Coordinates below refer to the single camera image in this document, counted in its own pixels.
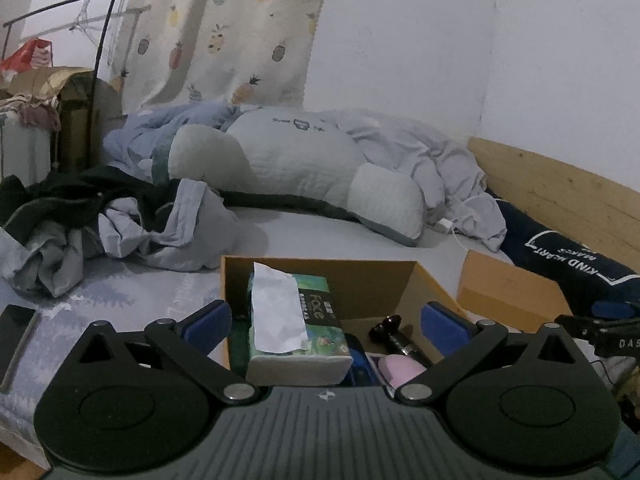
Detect orange box lid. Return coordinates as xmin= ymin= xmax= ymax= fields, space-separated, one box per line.
xmin=457 ymin=250 xmax=572 ymax=333

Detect pink round object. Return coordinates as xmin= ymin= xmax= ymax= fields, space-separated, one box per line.
xmin=376 ymin=354 xmax=426 ymax=389

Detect dark navy printed pillow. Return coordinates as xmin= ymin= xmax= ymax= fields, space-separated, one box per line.
xmin=497 ymin=198 xmax=639 ymax=316

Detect black cylindrical tool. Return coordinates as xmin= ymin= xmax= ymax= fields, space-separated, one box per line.
xmin=369 ymin=314 xmax=433 ymax=368

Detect open brown cardboard box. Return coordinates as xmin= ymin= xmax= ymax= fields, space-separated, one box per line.
xmin=221 ymin=256 xmax=466 ymax=377

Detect green tissue pack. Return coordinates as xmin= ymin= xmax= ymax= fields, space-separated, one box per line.
xmin=246 ymin=262 xmax=352 ymax=387

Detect wooden headboard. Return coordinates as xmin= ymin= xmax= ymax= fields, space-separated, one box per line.
xmin=468 ymin=138 xmax=640 ymax=270

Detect grey crumpled clothing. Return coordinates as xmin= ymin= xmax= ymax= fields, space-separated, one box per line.
xmin=1 ymin=179 xmax=239 ymax=298

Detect lavender crumpled blanket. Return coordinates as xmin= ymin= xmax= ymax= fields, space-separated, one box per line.
xmin=103 ymin=101 xmax=506 ymax=250

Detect black smartphone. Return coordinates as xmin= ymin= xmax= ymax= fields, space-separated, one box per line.
xmin=0 ymin=304 xmax=37 ymax=393

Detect dark green garment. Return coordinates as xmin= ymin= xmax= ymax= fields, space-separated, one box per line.
xmin=1 ymin=166 xmax=179 ymax=245

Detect large grey plush pillow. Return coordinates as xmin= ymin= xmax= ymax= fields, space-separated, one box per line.
xmin=154 ymin=107 xmax=424 ymax=246

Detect pineapple print curtain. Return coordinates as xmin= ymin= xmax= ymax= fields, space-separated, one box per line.
xmin=114 ymin=0 xmax=323 ymax=115

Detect red plastic bag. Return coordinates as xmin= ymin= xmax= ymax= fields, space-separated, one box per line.
xmin=1 ymin=38 xmax=53 ymax=82

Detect black clothes rack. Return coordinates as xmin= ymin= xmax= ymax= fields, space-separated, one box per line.
xmin=0 ymin=0 xmax=152 ymax=172

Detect white charger with cable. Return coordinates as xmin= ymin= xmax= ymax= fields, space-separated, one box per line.
xmin=432 ymin=196 xmax=480 ymax=252

